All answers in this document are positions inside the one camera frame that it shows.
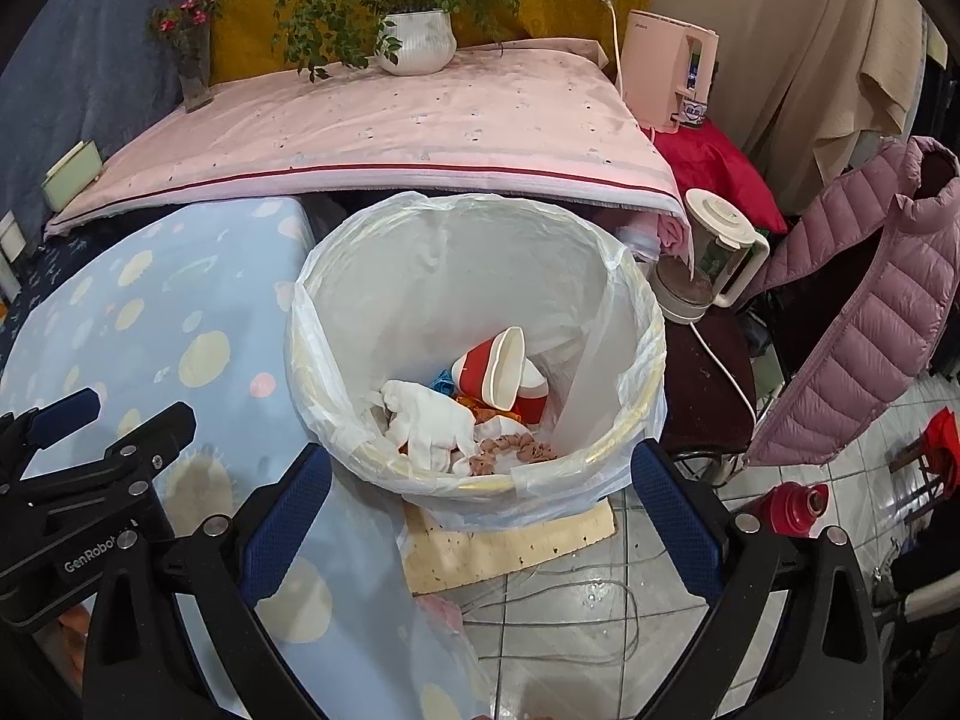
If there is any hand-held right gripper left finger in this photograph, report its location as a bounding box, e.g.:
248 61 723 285
81 442 335 720

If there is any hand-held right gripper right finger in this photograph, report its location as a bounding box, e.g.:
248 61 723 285
630 439 884 720

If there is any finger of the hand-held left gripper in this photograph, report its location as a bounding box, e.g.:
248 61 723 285
0 388 103 466
0 400 198 533

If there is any white cloth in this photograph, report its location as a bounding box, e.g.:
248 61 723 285
379 379 481 477

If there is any small orange plastic bag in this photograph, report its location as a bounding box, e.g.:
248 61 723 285
457 397 526 428

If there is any red and white paper cup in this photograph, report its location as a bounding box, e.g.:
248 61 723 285
450 326 551 425

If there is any trash bin with white liner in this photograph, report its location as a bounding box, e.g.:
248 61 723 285
285 191 668 533

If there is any red thermos bottle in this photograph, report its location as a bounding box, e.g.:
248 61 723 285
757 481 830 537

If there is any dark stool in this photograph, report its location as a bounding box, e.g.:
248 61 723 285
660 307 758 466

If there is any blue dotted tablecloth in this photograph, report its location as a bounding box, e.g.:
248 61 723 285
0 195 496 720

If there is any dark blue patterned cloth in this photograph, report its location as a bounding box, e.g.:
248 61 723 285
0 229 98 346

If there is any cardboard floor mat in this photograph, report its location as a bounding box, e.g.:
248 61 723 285
401 499 617 593

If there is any pale green box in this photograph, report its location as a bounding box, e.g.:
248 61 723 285
41 139 104 211

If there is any pink puffer jacket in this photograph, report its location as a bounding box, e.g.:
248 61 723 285
742 135 960 466

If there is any red plastic stool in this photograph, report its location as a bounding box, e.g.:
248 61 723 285
892 405 960 496

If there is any red cloth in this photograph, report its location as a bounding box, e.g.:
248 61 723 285
652 120 788 235

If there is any glass vase with flowers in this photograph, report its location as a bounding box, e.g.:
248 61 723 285
146 0 222 113

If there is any blue grey cloth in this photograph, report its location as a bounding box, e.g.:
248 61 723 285
0 0 211 211

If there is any pink blanket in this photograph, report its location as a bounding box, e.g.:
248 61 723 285
45 41 687 241

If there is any yellow cloth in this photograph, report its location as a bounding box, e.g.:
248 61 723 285
199 0 661 87

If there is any pink water dispenser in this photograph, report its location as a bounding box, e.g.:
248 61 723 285
621 9 719 134

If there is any potted plant in white pot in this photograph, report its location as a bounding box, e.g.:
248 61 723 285
217 0 571 83

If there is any white blender cord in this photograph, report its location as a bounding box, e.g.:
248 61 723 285
690 321 758 428

